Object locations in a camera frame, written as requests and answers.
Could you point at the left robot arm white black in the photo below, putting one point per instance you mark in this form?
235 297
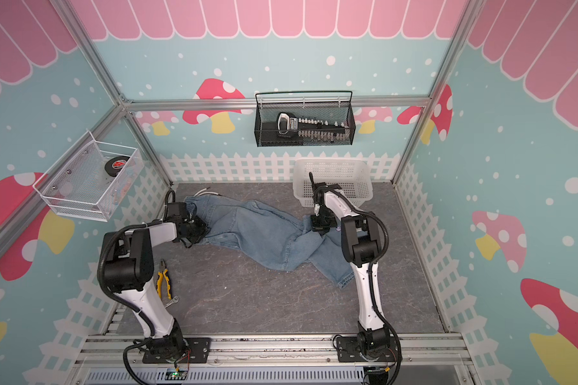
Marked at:
126 274

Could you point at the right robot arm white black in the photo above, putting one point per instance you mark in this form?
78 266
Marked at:
364 240

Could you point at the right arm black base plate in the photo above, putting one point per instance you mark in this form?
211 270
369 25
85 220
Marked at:
349 350

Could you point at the silver wrench tool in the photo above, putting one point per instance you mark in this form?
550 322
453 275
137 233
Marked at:
172 301

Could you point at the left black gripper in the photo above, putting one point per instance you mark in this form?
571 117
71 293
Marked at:
204 228

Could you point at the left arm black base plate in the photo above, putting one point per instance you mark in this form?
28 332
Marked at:
196 351

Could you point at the blue denim long pants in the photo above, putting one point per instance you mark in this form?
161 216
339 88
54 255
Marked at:
271 237

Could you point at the white wire mesh wall basket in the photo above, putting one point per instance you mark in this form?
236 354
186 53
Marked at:
77 186

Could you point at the black wire mesh wall basket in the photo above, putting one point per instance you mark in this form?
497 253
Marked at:
320 105

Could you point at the yellow black pliers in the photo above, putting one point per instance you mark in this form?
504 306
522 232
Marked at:
163 285

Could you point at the black tape roll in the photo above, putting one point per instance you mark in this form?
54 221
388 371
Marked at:
114 165

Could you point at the white plastic basket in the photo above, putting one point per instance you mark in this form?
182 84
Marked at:
351 175

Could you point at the small green circuit board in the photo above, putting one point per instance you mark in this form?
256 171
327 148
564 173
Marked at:
176 374

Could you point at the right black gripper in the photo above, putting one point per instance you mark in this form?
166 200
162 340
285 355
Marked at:
315 227

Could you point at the black screwdriver bit set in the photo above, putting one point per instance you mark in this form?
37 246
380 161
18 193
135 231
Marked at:
306 130

